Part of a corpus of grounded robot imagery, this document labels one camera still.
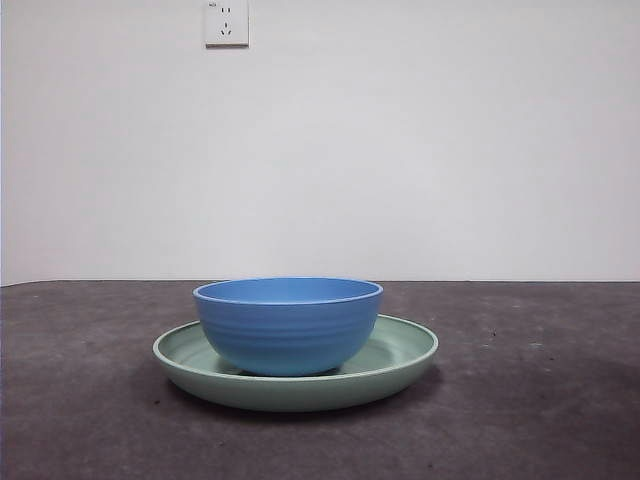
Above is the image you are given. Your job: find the blue ribbed bowl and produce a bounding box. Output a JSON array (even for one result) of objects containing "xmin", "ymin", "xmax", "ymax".
[{"xmin": 192, "ymin": 277, "xmax": 385, "ymax": 377}]

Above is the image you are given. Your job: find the green round plate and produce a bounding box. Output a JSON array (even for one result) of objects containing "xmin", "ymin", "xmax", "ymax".
[{"xmin": 152, "ymin": 313, "xmax": 440, "ymax": 413}]

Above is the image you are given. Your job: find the white wall socket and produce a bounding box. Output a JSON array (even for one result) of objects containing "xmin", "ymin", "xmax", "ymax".
[{"xmin": 204, "ymin": 0, "xmax": 250, "ymax": 50}]

